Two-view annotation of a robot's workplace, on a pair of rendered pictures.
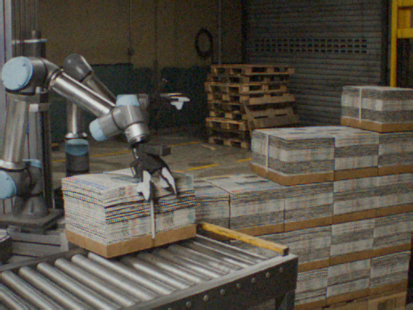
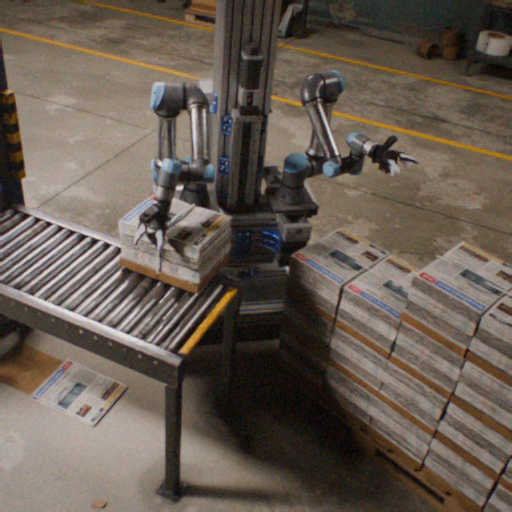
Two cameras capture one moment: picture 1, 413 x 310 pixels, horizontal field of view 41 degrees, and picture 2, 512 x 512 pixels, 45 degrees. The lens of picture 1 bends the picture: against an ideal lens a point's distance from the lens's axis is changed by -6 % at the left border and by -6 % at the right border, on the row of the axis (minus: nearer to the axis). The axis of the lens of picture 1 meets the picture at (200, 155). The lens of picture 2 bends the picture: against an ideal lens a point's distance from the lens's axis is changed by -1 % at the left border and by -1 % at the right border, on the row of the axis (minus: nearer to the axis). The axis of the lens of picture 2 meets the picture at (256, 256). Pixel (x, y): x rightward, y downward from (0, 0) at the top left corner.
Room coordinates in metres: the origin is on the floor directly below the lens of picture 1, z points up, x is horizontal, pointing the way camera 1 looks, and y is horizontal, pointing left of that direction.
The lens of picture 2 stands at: (1.27, -1.80, 2.43)
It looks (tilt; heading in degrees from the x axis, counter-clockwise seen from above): 36 degrees down; 62
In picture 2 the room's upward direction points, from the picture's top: 6 degrees clockwise
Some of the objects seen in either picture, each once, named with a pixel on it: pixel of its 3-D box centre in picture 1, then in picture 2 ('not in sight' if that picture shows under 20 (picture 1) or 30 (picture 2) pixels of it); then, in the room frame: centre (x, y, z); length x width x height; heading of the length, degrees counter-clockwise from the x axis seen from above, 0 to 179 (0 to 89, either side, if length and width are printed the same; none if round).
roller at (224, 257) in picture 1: (207, 254); (178, 312); (1.88, -0.02, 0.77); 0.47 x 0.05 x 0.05; 42
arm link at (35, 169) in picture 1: (27, 174); (194, 171); (2.19, 0.70, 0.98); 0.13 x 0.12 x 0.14; 163
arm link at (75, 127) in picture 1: (75, 108); (320, 125); (2.82, 0.62, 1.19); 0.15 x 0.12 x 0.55; 14
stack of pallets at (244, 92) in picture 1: (250, 103); not in sight; (9.65, -0.83, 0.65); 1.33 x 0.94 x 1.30; 136
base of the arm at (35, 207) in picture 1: (30, 203); (194, 192); (2.20, 0.69, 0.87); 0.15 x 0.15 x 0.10
